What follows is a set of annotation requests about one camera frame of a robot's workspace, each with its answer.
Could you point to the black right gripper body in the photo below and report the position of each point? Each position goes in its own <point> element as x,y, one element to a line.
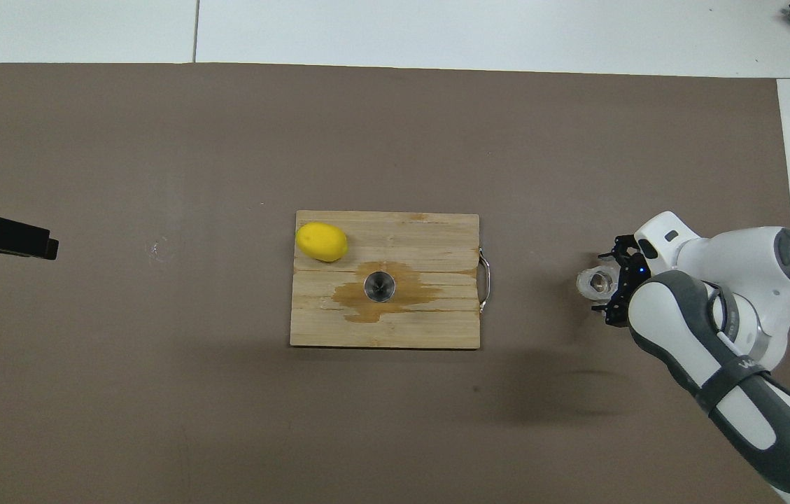
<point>636,273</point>

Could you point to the small clear glass cup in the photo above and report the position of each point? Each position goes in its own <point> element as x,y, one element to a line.
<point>594,283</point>

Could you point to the steel double jigger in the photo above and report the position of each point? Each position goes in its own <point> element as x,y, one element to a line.
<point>379,287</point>

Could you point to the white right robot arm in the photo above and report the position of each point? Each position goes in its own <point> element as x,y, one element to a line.
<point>737,280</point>

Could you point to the brown paper table mat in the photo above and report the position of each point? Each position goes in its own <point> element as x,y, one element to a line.
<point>157,140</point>

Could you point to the wooden cutting board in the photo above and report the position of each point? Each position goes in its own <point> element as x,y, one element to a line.
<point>429,322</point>

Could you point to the yellow lemon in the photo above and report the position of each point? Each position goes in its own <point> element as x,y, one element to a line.
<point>322,241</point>

